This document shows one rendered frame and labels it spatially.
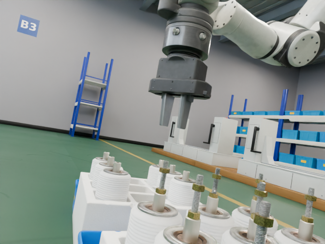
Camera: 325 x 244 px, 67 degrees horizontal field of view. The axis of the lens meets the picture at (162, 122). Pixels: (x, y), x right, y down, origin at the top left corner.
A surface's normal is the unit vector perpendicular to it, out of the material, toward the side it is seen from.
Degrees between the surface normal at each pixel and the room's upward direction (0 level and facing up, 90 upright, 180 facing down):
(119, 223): 90
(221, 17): 81
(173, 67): 90
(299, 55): 120
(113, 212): 90
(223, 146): 90
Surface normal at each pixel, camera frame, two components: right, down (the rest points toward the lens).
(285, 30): -0.52, -0.64
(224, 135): 0.44, 0.03
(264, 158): -0.88, -0.18
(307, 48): 0.26, 0.51
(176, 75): -0.51, -0.14
